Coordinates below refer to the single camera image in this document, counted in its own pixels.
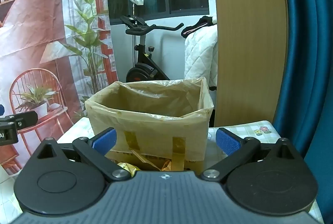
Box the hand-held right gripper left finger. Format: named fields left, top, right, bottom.
left=25, top=127, right=130, bottom=181

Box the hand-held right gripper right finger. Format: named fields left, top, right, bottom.
left=199, top=127, right=306, bottom=181

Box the yellow snack packet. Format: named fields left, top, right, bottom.
left=117, top=162, right=141, bottom=178

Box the cardboard box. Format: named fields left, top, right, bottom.
left=85, top=77, right=214, bottom=172

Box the translucent plastic bag liner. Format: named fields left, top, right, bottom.
left=85, top=77, right=214, bottom=162

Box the green checkered tablecloth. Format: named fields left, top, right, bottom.
left=0, top=117, right=325, bottom=224

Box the black exercise bike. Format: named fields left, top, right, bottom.
left=120, top=15, right=185, bottom=83

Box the white quilted blanket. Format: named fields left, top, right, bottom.
left=184, top=24, right=218, bottom=89

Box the wooden panel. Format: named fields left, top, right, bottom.
left=209, top=0, right=289, bottom=128

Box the teal curtain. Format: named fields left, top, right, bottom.
left=272, top=0, right=333, bottom=224

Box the black fuzzy garment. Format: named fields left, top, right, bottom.
left=180, top=16, right=216, bottom=39

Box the printed wall backdrop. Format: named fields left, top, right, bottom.
left=0, top=0, right=119, bottom=183

